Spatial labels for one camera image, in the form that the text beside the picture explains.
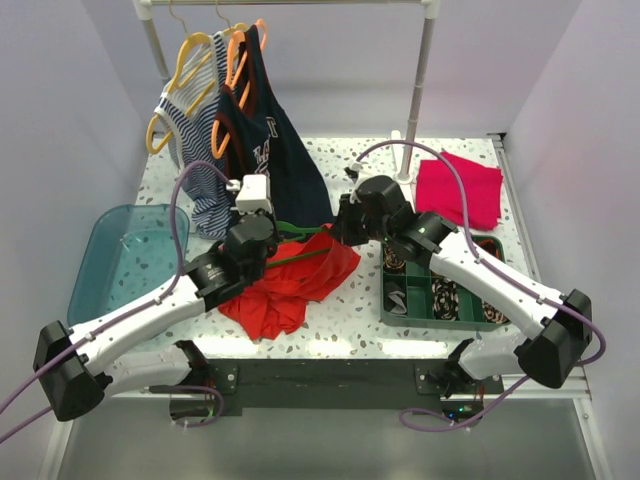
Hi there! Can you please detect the green clothes hanger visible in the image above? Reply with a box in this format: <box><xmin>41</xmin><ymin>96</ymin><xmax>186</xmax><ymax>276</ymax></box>
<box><xmin>267</xmin><ymin>220</ymin><xmax>330</xmax><ymax>268</ymax></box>

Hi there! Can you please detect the red tank top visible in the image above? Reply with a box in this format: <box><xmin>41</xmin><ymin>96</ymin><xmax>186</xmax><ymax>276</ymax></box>
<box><xmin>218</xmin><ymin>233</ymin><xmax>360</xmax><ymax>340</ymax></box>

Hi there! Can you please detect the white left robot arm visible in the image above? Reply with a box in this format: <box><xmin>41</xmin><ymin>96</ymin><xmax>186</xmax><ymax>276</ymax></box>
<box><xmin>33</xmin><ymin>211</ymin><xmax>279</xmax><ymax>422</ymax></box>

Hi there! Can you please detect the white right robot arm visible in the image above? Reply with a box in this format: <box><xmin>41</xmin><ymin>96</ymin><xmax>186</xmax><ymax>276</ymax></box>
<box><xmin>330</xmin><ymin>175</ymin><xmax>593</xmax><ymax>393</ymax></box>

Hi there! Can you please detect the orange clothes hanger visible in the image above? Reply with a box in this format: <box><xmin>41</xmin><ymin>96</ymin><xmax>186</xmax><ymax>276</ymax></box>
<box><xmin>211</xmin><ymin>18</ymin><xmax>268</xmax><ymax>159</ymax></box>

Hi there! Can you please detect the navy tank top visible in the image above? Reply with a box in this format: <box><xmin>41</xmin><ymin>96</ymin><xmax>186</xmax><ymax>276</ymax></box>
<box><xmin>212</xmin><ymin>26</ymin><xmax>334</xmax><ymax>227</ymax></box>

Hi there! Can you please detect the blue white striped tank top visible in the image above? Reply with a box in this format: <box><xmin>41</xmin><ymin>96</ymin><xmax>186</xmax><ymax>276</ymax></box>
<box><xmin>155</xmin><ymin>31</ymin><xmax>231</xmax><ymax>240</ymax></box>

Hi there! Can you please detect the yellow clothes hanger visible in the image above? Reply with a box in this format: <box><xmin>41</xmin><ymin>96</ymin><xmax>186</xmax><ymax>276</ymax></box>
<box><xmin>147</xmin><ymin>1</ymin><xmax>213</xmax><ymax>155</ymax></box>

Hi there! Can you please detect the brown patterned rolled band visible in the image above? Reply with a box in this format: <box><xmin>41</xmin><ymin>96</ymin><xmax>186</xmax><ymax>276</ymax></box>
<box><xmin>382</xmin><ymin>245</ymin><xmax>406</xmax><ymax>275</ymax></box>

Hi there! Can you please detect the white clothes rack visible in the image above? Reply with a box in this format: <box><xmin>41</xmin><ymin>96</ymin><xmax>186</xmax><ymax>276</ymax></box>
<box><xmin>132</xmin><ymin>0</ymin><xmax>441</xmax><ymax>203</ymax></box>

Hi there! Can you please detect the pink folded cloth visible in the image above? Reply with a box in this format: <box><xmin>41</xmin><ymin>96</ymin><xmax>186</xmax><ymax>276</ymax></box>
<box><xmin>414</xmin><ymin>151</ymin><xmax>504</xmax><ymax>232</ymax></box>

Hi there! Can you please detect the green compartment tray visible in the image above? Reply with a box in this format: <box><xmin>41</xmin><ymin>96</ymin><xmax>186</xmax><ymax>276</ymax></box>
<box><xmin>381</xmin><ymin>247</ymin><xmax>510</xmax><ymax>331</ymax></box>

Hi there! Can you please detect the grey white rolled band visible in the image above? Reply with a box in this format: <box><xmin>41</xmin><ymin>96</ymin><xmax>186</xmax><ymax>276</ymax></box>
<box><xmin>383</xmin><ymin>282</ymin><xmax>408</xmax><ymax>316</ymax></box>

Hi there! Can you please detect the black white patterned rolled band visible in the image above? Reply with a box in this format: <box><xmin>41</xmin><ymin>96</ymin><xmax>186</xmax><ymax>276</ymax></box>
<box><xmin>431</xmin><ymin>277</ymin><xmax>459</xmax><ymax>321</ymax></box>

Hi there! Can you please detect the teal plastic bin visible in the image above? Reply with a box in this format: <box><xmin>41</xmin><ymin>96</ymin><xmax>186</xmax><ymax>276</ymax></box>
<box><xmin>67</xmin><ymin>204</ymin><xmax>177</xmax><ymax>327</ymax></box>

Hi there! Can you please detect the orange black rolled band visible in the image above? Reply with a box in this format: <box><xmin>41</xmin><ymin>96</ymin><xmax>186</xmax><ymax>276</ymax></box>
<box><xmin>475</xmin><ymin>237</ymin><xmax>503</xmax><ymax>261</ymax></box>

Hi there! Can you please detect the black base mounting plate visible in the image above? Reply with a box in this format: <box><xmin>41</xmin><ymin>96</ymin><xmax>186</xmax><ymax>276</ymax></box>
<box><xmin>167</xmin><ymin>357</ymin><xmax>505</xmax><ymax>420</ymax></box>

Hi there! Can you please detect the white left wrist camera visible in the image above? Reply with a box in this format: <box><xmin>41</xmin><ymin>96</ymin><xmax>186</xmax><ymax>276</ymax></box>
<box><xmin>226</xmin><ymin>174</ymin><xmax>274</xmax><ymax>215</ymax></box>

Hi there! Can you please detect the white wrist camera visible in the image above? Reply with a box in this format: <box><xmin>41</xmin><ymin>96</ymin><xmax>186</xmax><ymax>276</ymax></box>
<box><xmin>344</xmin><ymin>161</ymin><xmax>372</xmax><ymax>204</ymax></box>
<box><xmin>226</xmin><ymin>174</ymin><xmax>274</xmax><ymax>215</ymax></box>

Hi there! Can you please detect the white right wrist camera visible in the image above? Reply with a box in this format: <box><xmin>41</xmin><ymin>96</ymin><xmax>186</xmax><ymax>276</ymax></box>
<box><xmin>344</xmin><ymin>161</ymin><xmax>372</xmax><ymax>204</ymax></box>

